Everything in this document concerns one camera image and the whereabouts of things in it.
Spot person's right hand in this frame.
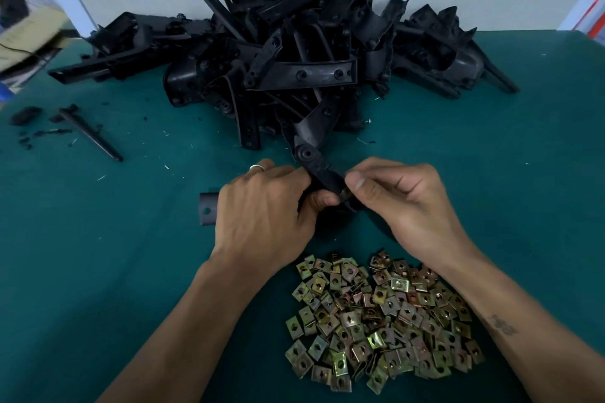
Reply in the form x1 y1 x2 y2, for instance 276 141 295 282
342 157 478 271

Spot person's left hand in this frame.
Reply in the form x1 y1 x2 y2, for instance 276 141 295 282
210 159 342 278

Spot black plastic bracket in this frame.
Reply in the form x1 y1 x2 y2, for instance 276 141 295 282
473 39 521 95
199 141 370 229

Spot pile of brass clip nuts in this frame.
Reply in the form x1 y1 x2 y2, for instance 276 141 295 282
285 251 486 394

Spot pile of black plastic brackets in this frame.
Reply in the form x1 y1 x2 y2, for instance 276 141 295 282
47 0 521 152

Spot person's right forearm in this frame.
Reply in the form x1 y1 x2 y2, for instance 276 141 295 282
439 242 605 403

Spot person's left forearm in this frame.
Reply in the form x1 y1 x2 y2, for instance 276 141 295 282
99 251 275 403

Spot green table cloth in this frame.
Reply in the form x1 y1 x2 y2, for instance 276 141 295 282
0 30 605 403

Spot thin black plastic strip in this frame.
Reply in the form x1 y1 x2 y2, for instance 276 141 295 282
52 105 124 163

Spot small black plastic scrap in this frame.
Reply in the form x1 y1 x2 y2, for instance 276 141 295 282
9 107 43 127

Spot brown cardboard piece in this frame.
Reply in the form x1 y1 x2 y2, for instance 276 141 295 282
0 6 72 73

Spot white metal rack frame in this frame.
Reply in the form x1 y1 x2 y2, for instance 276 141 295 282
562 0 605 40

